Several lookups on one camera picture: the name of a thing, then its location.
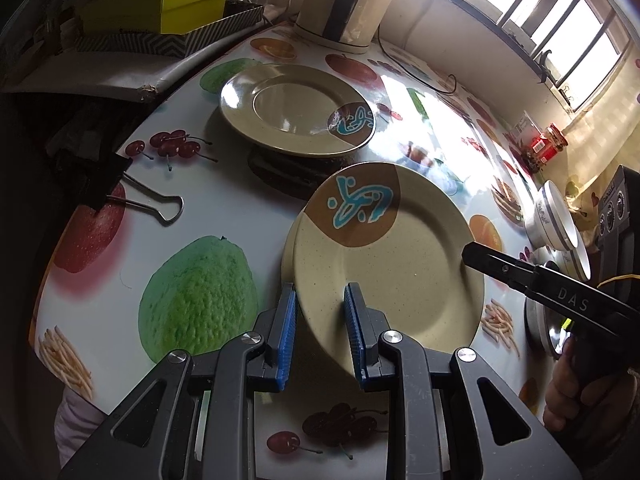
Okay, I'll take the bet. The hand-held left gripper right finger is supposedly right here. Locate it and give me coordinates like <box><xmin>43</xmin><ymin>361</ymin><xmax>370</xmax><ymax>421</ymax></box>
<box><xmin>342</xmin><ymin>282</ymin><xmax>583</xmax><ymax>480</ymax></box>

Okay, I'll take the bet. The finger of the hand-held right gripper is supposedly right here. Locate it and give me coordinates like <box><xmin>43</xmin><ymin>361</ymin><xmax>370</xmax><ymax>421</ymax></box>
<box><xmin>461</xmin><ymin>242</ymin><xmax>538</xmax><ymax>299</ymax></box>

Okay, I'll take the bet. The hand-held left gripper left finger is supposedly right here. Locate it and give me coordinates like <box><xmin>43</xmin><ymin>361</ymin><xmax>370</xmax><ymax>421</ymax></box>
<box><xmin>60</xmin><ymin>282</ymin><xmax>301</xmax><ymax>480</ymax></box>

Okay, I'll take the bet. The white bowl grey stripe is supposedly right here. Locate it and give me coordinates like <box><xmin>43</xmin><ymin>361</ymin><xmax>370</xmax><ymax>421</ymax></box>
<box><xmin>559</xmin><ymin>237</ymin><xmax>592</xmax><ymax>282</ymax></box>
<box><xmin>525</xmin><ymin>180</ymin><xmax>581</xmax><ymax>252</ymax></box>

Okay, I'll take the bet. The beige plate brown blue patch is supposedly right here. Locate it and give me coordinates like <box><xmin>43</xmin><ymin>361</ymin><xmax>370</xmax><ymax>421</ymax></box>
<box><xmin>220</xmin><ymin>64</ymin><xmax>377</xmax><ymax>157</ymax></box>
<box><xmin>281</xmin><ymin>161</ymin><xmax>485</xmax><ymax>378</ymax></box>

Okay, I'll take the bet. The person's right hand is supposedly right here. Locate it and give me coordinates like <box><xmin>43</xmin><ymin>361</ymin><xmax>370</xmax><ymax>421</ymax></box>
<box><xmin>542</xmin><ymin>337</ymin><xmax>640</xmax><ymax>461</ymax></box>

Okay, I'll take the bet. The fruit print tablecloth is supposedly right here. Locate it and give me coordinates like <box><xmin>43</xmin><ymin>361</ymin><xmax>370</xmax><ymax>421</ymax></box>
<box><xmin>29</xmin><ymin>20</ymin><xmax>601</xmax><ymax>480</ymax></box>

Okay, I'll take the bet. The red label sauce jar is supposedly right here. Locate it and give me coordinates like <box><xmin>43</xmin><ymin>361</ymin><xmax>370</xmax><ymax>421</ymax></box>
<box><xmin>529</xmin><ymin>122</ymin><xmax>569</xmax><ymax>167</ymax></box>

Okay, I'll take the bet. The black window latch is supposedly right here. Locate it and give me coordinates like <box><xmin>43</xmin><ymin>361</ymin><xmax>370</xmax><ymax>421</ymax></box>
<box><xmin>536</xmin><ymin>49</ymin><xmax>557</xmax><ymax>84</ymax></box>

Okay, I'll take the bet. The black binder clip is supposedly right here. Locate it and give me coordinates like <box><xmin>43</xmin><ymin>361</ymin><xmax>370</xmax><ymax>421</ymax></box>
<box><xmin>75</xmin><ymin>155</ymin><xmax>185</xmax><ymax>223</ymax></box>

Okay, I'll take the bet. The barred window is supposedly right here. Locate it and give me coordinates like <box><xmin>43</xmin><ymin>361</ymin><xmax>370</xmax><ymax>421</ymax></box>
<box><xmin>400</xmin><ymin>0</ymin><xmax>632</xmax><ymax>116</ymax></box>

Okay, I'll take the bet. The white kitchen appliance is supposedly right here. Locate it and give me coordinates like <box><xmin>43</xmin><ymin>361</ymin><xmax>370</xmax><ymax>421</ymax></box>
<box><xmin>295</xmin><ymin>0</ymin><xmax>402</xmax><ymax>55</ymax></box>

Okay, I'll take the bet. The black white zigzag box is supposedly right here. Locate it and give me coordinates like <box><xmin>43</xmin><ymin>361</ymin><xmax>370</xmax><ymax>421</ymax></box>
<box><xmin>75</xmin><ymin>2</ymin><xmax>265</xmax><ymax>59</ymax></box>

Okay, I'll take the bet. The lime green box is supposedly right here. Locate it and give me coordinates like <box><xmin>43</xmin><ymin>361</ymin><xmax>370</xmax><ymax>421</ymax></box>
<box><xmin>81</xmin><ymin>0</ymin><xmax>234</xmax><ymax>34</ymax></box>

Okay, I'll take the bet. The black power cable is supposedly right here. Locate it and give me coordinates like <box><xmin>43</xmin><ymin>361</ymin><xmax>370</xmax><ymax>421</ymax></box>
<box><xmin>377</xmin><ymin>35</ymin><xmax>458</xmax><ymax>96</ymax></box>

